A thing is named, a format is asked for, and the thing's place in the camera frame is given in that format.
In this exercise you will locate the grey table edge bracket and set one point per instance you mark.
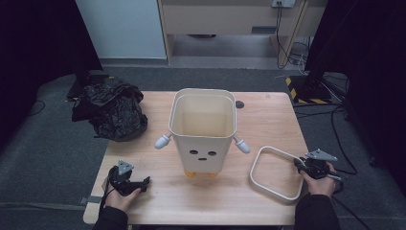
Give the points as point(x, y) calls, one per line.
point(91, 200)

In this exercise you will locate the white trash can with face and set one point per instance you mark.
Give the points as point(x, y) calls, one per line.
point(204, 150)

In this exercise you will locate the pale partition board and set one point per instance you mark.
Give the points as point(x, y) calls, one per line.
point(121, 28)

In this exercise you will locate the grey rectangular plate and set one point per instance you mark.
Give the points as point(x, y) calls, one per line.
point(263, 30)

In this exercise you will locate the small dark round disc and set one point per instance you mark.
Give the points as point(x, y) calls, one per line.
point(239, 104)

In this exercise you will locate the black plastic trash bag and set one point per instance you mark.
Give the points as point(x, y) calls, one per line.
point(113, 115)

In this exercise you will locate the person's right hand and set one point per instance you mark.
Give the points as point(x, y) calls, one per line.
point(319, 187)

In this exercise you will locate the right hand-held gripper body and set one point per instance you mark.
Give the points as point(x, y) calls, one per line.
point(316, 166)

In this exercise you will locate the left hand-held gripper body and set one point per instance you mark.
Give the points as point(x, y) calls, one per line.
point(121, 182)

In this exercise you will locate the person's left hand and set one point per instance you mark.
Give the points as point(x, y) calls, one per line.
point(119, 200)

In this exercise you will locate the white wall socket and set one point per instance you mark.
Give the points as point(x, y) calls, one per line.
point(283, 3)

